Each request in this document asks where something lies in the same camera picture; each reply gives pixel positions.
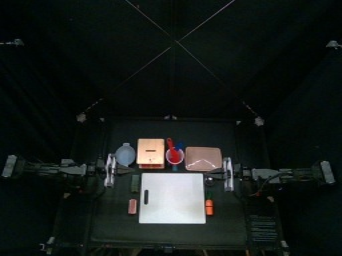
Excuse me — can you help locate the orange toy carrot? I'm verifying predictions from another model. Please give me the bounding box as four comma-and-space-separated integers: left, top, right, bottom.
204, 190, 215, 217

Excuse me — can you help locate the white cutting board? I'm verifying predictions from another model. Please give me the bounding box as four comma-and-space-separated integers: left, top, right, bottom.
137, 172, 208, 225

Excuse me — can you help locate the wooden box red drawer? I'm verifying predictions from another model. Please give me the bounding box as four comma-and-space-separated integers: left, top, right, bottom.
134, 138, 166, 170

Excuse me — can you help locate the red plastic cup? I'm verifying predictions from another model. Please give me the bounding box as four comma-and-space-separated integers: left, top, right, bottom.
164, 147, 185, 166

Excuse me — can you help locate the pink rectangular block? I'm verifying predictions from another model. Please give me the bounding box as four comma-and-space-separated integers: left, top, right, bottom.
126, 198, 138, 215

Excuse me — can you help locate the thin white diagonal cord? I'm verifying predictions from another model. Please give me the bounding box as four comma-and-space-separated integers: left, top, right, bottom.
81, 0, 236, 116
122, 0, 264, 122

